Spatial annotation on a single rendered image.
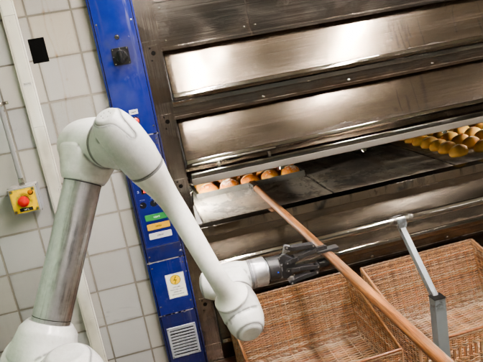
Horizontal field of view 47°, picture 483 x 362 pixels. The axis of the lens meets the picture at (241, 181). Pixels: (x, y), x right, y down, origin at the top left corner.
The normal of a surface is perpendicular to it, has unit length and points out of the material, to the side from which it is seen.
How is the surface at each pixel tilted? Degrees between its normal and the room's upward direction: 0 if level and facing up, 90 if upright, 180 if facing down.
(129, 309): 90
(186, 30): 90
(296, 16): 90
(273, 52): 70
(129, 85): 90
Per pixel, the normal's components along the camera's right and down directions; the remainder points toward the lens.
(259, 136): 0.14, -0.14
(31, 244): 0.21, 0.22
